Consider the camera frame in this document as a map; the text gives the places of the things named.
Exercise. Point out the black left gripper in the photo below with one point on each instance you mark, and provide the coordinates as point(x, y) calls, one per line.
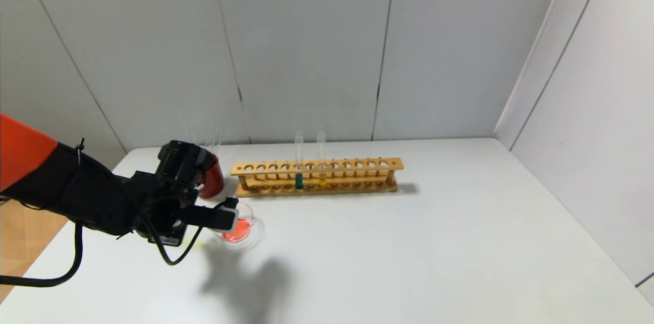
point(164, 238)

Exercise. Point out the red pigment test tube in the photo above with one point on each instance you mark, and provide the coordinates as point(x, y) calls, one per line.
point(195, 135)

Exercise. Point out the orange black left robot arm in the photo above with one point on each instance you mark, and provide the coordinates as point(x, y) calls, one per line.
point(66, 186)

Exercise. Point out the empty glass test tube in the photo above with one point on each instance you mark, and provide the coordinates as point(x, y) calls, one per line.
point(214, 141)

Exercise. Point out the blue-green pigment test tube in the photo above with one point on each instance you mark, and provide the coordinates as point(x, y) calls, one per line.
point(299, 181)

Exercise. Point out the wooden test tube rack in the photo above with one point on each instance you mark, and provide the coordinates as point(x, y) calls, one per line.
point(357, 183)

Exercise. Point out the dark red cup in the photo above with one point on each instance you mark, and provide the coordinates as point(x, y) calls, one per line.
point(214, 181)

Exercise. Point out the clear glass dish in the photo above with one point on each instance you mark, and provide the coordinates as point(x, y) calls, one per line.
point(245, 232)

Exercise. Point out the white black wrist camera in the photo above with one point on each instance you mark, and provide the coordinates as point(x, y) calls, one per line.
point(230, 217)

